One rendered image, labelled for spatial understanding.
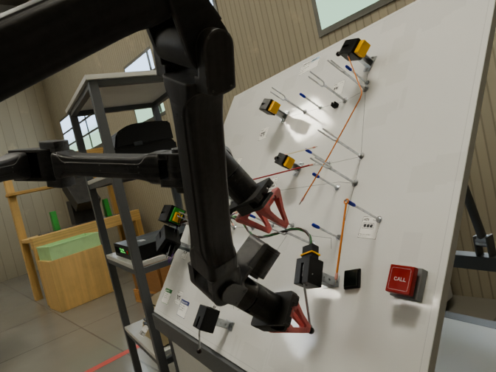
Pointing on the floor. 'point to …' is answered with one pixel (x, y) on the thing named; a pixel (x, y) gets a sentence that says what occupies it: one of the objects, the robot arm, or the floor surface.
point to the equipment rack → (104, 88)
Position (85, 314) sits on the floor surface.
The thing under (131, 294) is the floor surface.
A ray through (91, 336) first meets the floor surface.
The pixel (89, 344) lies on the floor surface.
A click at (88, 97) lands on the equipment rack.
